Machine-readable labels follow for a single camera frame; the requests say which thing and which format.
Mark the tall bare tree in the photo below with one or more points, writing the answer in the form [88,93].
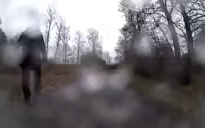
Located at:
[189,33]
[171,30]

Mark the row of bare trees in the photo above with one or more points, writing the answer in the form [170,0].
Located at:
[76,46]

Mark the person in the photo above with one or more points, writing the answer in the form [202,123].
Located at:
[31,60]

